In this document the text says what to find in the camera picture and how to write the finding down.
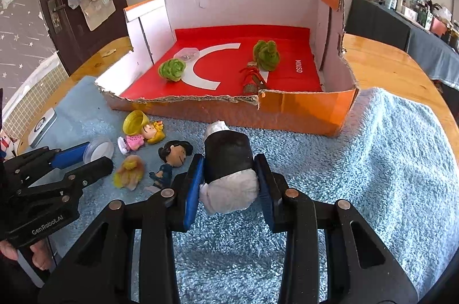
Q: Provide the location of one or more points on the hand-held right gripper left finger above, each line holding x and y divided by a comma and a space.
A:
192, 196

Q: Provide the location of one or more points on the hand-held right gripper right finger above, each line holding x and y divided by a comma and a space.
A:
267, 196

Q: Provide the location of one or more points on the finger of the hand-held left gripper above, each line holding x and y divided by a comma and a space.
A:
93, 169
70, 155

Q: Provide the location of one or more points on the clear round plastic lid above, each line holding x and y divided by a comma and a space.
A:
100, 148

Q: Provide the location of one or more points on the yellow yarn doll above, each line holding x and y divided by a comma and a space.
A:
127, 171

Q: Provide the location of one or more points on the dark-haired boy figurine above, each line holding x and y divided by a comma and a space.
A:
175, 155

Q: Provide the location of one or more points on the black and white doll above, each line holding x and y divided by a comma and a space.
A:
226, 153

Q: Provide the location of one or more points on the yellow cup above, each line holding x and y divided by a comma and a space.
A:
134, 122

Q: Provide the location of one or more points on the blonde girl figurine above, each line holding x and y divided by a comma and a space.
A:
154, 133

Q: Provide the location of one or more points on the orange cardboard box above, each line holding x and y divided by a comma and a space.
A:
304, 113

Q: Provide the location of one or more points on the red wooden figurine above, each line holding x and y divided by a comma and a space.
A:
254, 79

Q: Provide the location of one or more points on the small green yarn ball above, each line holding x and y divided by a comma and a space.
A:
172, 70

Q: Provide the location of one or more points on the large green yarn flower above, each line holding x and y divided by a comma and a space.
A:
266, 54

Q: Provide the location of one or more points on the small clear cup with beads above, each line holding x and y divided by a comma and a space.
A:
186, 54

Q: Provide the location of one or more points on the person's left hand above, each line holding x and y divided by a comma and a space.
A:
41, 259

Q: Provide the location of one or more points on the white tin case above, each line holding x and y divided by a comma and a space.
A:
41, 128

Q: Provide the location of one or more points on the blue fluffy towel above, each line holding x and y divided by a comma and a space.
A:
358, 182

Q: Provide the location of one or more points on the small wooden tag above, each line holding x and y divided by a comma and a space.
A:
109, 52

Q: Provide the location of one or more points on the dresser with dark cloth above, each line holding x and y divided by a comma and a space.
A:
380, 24

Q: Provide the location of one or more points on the group of cosmetics bottles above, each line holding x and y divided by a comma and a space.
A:
419, 8

